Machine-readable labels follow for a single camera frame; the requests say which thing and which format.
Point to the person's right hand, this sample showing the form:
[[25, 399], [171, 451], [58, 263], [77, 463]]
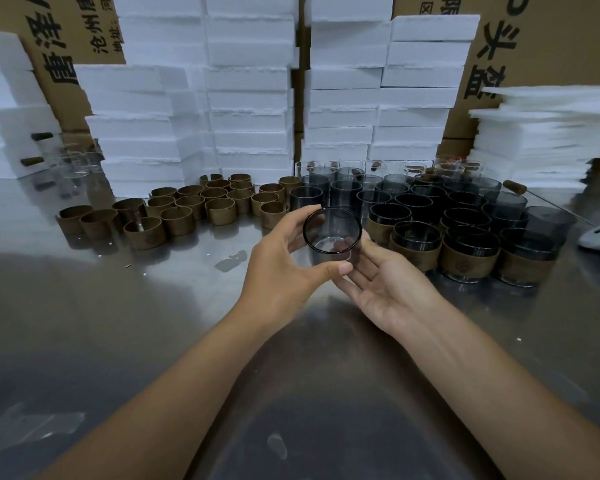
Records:
[[395, 294]]

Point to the person's left hand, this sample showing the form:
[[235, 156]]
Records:
[[270, 284]]

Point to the smoky transparent plastic cup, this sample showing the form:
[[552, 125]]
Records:
[[470, 242], [332, 227], [390, 212], [527, 242], [417, 234], [465, 217]]

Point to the group of brown sleeve rings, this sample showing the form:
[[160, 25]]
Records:
[[220, 212]]

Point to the cluster of transparent plastic cups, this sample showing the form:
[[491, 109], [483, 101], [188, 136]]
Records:
[[307, 197]]

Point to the bunch of clear plastic cups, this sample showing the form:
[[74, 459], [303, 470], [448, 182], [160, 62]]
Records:
[[80, 162]]

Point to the person's left forearm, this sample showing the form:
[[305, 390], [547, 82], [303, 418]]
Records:
[[155, 409]]

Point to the person's right forearm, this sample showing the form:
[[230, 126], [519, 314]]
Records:
[[510, 404]]

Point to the tall stack white foam blocks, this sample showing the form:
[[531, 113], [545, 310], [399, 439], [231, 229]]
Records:
[[230, 94]]

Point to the stepped stack white foam blocks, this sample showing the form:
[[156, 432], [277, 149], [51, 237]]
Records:
[[340, 99]]

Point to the stack of thin foam sheets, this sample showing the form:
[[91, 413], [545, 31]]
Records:
[[535, 144]]

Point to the brown cork stick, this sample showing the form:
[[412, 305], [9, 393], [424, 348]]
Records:
[[32, 161], [42, 136]]

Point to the large printed cardboard box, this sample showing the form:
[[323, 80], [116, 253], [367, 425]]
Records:
[[560, 39]]

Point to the stack of white foam blocks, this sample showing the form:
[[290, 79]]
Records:
[[2, 114]]

